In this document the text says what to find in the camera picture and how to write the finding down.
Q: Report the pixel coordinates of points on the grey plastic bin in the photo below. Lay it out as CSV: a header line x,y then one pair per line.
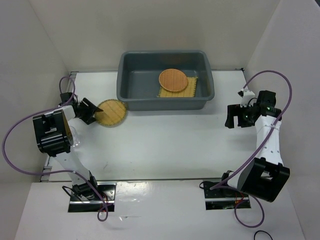
x,y
138,84

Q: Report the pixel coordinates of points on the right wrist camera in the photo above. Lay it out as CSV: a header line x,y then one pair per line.
x,y
247,98

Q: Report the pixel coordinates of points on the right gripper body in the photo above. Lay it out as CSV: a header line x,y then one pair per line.
x,y
247,112

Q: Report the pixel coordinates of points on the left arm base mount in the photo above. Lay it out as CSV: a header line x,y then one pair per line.
x,y
81,204

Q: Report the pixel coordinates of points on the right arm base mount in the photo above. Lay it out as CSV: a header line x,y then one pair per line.
x,y
222,198

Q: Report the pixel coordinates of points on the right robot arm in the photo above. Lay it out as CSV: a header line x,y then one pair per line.
x,y
265,176

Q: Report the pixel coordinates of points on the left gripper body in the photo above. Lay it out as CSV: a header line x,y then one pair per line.
x,y
79,108

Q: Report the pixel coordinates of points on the clear plastic cup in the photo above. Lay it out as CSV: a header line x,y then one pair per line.
x,y
75,136

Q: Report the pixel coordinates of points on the round green-rimmed bamboo tray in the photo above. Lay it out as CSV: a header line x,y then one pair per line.
x,y
112,113

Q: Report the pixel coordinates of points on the round orange bamboo tray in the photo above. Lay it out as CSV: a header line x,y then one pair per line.
x,y
173,80

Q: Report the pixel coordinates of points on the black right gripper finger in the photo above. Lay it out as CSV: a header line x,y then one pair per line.
x,y
233,111
243,123

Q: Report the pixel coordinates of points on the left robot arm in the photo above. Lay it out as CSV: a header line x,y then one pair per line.
x,y
54,137

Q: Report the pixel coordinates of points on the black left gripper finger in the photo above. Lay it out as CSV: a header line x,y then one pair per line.
x,y
88,106
88,119

